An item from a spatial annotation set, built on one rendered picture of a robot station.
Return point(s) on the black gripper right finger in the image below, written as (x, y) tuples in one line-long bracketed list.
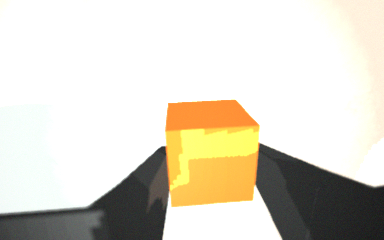
[(308, 202)]

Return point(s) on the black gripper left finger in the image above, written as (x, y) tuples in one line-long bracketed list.
[(134, 209)]

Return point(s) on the orange block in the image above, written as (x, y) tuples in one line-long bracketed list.
[(212, 149)]

